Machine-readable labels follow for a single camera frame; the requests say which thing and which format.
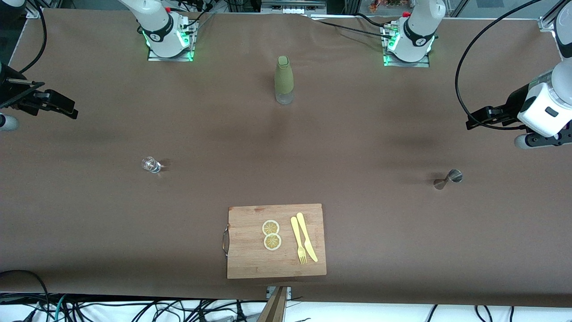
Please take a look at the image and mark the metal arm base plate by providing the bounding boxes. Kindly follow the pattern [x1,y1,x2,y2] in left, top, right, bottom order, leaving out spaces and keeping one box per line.
[147,48,195,62]
[383,55,430,68]

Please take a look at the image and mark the yellow plastic fork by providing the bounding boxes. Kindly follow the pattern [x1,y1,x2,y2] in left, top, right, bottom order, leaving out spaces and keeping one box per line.
[290,216,307,265]

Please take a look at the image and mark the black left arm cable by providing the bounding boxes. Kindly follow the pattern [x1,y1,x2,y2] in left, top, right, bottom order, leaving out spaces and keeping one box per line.
[455,0,543,131]

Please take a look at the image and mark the orange plastic object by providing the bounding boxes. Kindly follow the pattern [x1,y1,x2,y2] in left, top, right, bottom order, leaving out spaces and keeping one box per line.
[369,0,414,12]

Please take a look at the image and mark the aluminium frame corner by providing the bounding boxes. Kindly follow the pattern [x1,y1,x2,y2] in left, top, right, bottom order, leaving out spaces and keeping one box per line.
[538,0,572,33]
[25,0,45,19]

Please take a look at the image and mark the black base cable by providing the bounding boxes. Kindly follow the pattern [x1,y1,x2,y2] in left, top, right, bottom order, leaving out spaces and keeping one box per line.
[311,13,396,41]

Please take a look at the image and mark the steel jigger measuring cup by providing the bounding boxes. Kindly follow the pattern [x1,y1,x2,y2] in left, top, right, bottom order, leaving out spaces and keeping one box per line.
[433,169,463,190]

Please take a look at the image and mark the green sleeved glass bottle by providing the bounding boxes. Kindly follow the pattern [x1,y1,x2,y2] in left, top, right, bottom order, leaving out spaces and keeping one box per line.
[274,55,294,105]

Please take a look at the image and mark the teal floor cable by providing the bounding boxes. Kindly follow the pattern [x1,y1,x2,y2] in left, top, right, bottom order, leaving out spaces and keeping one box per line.
[53,294,67,322]

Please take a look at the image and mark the yellow plastic knife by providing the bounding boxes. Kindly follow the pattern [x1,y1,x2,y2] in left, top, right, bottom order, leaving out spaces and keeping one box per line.
[296,212,319,263]

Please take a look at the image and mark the black looped floor cable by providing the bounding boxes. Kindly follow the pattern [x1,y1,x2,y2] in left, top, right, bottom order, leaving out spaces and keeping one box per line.
[0,269,50,322]

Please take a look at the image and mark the brown table cover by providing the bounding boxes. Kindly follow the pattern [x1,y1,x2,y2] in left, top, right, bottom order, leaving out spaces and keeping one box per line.
[0,8,572,309]

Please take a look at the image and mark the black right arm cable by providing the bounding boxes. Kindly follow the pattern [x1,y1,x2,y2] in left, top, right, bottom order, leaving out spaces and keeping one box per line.
[18,0,48,75]

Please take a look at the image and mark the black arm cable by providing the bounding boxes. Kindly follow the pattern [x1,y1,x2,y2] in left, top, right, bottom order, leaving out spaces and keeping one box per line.
[455,0,543,131]
[18,0,48,75]

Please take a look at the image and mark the grey power strip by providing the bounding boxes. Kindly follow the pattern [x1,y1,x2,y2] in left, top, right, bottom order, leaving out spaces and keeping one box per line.
[261,0,327,15]

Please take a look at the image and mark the wooden post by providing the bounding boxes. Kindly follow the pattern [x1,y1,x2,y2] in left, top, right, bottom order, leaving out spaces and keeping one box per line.
[257,286,289,322]

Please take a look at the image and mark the wooden cutting board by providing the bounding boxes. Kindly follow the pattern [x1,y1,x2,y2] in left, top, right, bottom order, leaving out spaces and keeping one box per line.
[223,203,327,280]

